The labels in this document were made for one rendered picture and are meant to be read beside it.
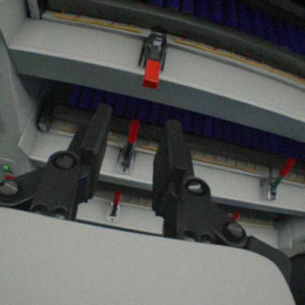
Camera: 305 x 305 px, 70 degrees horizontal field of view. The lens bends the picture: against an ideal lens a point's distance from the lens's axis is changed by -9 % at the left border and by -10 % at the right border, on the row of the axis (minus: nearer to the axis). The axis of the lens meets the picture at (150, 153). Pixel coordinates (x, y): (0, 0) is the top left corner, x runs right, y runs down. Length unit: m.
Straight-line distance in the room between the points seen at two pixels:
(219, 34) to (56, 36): 0.19
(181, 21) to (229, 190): 0.29
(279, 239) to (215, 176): 0.34
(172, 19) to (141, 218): 0.42
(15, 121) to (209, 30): 0.28
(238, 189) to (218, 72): 0.23
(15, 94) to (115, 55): 0.14
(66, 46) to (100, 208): 0.38
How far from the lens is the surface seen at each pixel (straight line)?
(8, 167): 0.46
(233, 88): 0.29
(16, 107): 0.35
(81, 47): 0.28
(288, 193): 0.52
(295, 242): 0.70
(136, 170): 0.40
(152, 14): 0.29
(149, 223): 0.57
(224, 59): 0.30
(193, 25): 0.30
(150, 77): 0.20
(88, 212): 0.56
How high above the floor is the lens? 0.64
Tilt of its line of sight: 47 degrees down
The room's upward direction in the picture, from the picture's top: 20 degrees clockwise
